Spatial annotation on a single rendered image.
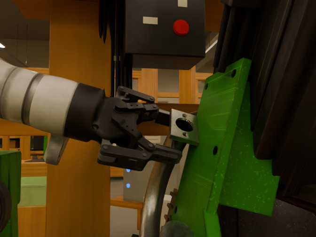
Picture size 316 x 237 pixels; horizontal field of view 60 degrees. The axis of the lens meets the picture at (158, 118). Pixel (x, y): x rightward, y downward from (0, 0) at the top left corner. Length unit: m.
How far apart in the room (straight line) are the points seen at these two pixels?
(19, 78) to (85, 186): 0.35
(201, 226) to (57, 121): 0.20
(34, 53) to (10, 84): 10.78
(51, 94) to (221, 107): 0.20
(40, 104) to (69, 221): 0.38
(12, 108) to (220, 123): 0.25
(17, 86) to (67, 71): 0.31
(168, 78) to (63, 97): 10.35
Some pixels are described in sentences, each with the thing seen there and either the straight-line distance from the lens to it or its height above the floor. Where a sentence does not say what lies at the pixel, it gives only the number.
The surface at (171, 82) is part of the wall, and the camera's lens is 10.67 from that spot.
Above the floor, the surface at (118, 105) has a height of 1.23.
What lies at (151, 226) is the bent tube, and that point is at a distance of 0.42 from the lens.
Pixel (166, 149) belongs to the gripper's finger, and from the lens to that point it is 0.35.
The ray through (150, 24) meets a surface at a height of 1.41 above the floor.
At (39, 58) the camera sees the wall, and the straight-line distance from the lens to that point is 11.07.
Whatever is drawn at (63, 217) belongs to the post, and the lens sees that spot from 0.68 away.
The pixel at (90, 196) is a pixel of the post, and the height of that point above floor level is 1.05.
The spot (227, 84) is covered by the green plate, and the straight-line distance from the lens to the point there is 0.33.
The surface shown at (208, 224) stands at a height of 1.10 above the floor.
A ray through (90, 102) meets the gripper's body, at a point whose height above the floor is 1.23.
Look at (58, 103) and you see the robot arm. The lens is 0.35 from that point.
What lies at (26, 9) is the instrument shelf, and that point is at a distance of 0.81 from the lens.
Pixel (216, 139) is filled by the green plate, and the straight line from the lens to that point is 0.31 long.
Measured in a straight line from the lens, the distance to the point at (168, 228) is 0.30.
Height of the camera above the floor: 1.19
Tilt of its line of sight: 3 degrees up
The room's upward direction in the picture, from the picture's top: straight up
